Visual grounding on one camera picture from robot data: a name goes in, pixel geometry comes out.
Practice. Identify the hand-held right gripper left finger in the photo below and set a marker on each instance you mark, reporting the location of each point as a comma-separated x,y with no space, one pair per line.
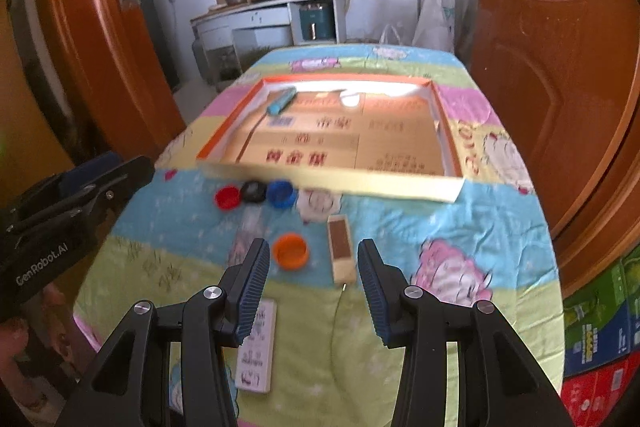
252,287

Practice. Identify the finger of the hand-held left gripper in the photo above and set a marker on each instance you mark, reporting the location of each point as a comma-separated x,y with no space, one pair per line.
92,168
115,187

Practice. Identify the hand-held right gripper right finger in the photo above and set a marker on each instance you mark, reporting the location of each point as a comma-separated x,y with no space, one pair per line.
372,287

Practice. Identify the beige box with brown strip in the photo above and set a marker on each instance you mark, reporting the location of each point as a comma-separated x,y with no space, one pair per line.
342,252

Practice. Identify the orange bottle cap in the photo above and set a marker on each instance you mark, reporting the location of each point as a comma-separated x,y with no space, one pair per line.
290,252

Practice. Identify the white printed card box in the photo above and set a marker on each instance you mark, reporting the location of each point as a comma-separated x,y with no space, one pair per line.
260,357

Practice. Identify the red bottle cap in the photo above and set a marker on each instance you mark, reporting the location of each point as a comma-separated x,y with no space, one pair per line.
228,198

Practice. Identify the orange-rimmed cardboard tray box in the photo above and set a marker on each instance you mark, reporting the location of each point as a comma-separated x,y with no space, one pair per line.
390,147

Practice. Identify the person's left hand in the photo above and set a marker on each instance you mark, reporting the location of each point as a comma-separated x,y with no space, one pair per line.
25,357

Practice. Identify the black bottle cap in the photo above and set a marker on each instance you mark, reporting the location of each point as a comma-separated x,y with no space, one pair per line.
253,192

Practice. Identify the blue bottle cap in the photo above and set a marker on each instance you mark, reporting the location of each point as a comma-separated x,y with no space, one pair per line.
280,194

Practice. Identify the orange wooden door with latch plate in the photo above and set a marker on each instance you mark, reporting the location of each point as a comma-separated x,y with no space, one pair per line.
100,57

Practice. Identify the dark grey cabinet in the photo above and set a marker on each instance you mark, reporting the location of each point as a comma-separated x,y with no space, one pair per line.
152,32

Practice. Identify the white kitchen counter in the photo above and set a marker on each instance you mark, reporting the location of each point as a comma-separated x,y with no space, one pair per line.
225,29

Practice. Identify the green carton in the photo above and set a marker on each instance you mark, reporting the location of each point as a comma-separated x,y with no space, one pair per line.
600,307

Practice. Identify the red carton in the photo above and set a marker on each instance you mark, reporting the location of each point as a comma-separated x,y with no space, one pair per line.
595,394

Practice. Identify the teal air fryer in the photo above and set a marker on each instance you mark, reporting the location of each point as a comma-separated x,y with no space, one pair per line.
316,21

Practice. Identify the large white plastic bag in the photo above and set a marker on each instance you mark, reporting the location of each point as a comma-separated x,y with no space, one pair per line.
434,24

